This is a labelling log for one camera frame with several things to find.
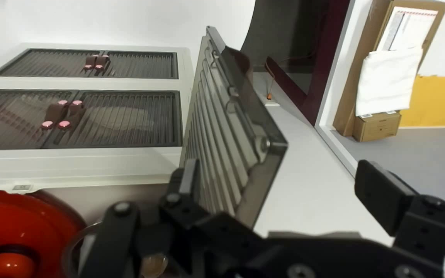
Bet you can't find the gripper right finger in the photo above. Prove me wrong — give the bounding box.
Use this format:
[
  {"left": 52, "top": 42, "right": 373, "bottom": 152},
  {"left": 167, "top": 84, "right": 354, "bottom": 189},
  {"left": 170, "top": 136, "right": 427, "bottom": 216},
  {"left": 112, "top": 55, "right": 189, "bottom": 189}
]
[{"left": 354, "top": 160, "right": 445, "bottom": 278}]

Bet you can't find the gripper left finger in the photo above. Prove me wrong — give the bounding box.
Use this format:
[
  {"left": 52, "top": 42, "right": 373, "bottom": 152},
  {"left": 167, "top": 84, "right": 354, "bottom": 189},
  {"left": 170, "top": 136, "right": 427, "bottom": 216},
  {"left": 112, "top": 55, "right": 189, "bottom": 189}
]
[{"left": 79, "top": 158, "right": 266, "bottom": 278}]

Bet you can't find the open smoked ribbed cabinet door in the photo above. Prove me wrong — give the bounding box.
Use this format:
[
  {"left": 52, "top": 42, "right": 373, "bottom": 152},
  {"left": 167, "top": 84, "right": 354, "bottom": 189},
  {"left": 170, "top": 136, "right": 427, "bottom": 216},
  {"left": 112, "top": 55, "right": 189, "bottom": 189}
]
[{"left": 178, "top": 26, "right": 289, "bottom": 229}]

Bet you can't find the small cardboard box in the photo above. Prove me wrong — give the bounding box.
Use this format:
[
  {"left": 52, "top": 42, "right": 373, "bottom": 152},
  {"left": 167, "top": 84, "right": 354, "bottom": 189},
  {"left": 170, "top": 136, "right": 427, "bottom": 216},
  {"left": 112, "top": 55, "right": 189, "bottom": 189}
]
[{"left": 352, "top": 111, "right": 402, "bottom": 143}]

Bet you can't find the white cabinet with smoked doors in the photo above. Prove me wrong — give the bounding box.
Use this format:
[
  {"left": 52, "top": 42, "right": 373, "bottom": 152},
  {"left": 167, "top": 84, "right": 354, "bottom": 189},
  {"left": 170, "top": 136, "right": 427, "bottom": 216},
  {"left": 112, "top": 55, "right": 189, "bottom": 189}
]
[{"left": 0, "top": 26, "right": 289, "bottom": 229}]

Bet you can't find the red pot lid with knob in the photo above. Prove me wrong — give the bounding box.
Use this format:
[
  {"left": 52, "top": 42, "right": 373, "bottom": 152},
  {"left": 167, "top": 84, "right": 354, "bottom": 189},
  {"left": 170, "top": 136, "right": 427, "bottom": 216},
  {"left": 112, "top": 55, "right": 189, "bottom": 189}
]
[{"left": 0, "top": 190, "right": 88, "bottom": 278}]

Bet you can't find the yellow board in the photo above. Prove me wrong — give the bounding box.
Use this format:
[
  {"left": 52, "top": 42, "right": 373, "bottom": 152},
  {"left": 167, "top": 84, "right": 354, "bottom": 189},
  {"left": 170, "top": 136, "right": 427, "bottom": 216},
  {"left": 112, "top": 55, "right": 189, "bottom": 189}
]
[{"left": 399, "top": 75, "right": 445, "bottom": 127}]

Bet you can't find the white plastic bag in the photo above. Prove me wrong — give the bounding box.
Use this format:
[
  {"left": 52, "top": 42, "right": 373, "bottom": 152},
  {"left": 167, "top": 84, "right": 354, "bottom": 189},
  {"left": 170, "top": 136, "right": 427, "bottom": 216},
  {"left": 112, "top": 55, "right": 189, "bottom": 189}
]
[{"left": 355, "top": 46, "right": 424, "bottom": 117}]

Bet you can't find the flat brown cardboard sheet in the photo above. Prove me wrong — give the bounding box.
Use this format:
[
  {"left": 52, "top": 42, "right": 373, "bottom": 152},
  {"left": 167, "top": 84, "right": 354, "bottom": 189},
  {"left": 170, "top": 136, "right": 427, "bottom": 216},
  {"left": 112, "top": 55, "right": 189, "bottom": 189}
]
[{"left": 332, "top": 0, "right": 445, "bottom": 137}]

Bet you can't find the printed paper sheet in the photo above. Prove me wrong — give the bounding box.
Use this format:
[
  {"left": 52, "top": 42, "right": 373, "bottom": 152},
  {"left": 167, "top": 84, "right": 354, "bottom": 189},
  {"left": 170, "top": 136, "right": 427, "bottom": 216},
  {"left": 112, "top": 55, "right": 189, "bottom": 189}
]
[{"left": 376, "top": 7, "right": 439, "bottom": 53}]

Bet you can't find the orange cable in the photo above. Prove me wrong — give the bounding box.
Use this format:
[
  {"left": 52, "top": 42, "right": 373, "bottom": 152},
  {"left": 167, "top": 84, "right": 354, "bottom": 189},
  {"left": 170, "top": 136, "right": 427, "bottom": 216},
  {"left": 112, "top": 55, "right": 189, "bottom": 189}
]
[{"left": 264, "top": 58, "right": 276, "bottom": 101}]

